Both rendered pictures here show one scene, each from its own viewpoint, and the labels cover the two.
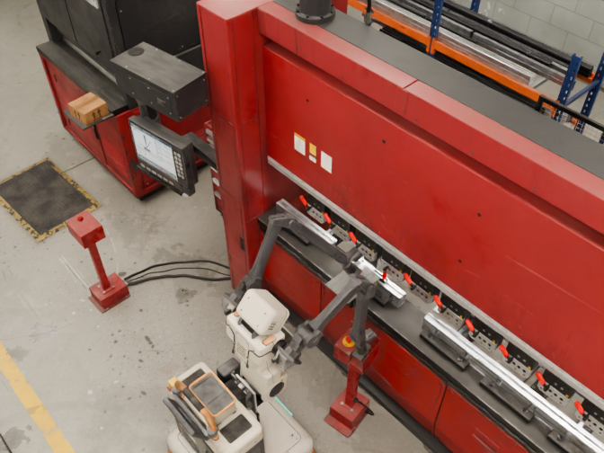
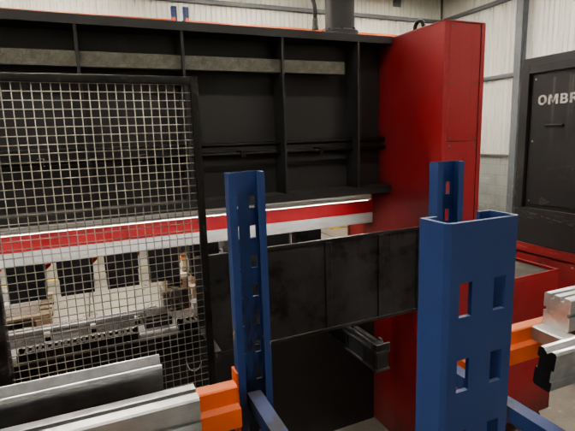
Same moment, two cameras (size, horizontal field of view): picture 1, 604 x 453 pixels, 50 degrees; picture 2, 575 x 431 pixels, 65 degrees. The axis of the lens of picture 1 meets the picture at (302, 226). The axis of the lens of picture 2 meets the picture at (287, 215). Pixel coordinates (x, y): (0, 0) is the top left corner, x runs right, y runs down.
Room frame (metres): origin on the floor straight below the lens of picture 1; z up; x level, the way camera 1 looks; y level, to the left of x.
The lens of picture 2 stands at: (3.43, -2.52, 1.80)
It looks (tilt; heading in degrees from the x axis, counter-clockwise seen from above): 10 degrees down; 109
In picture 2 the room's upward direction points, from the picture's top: 2 degrees counter-clockwise
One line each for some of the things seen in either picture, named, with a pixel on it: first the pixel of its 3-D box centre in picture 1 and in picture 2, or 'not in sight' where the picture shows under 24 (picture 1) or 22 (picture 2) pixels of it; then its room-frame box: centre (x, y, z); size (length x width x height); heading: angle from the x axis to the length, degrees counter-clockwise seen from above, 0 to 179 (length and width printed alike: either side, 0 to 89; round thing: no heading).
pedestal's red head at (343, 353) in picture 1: (356, 347); not in sight; (2.02, -0.31, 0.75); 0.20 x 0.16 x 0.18; 52
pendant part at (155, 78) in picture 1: (168, 128); not in sight; (3.02, 0.78, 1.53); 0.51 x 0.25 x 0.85; 51
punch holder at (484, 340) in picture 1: (488, 330); (76, 274); (1.83, -0.92, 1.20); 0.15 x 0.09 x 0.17; 43
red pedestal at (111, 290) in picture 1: (97, 261); not in sight; (2.95, 1.44, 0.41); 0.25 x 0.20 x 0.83; 133
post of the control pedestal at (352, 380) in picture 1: (352, 380); not in sight; (2.02, -0.31, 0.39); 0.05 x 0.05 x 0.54; 52
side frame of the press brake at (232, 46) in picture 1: (280, 154); (403, 245); (3.24, 0.14, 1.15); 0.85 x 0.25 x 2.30; 133
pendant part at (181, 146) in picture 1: (165, 153); not in sight; (2.92, 0.80, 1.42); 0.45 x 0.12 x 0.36; 51
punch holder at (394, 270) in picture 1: (396, 262); (203, 256); (2.27, -0.51, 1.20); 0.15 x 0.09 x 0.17; 43
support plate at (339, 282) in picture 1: (352, 281); not in sight; (2.30, -0.29, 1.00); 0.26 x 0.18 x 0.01; 133
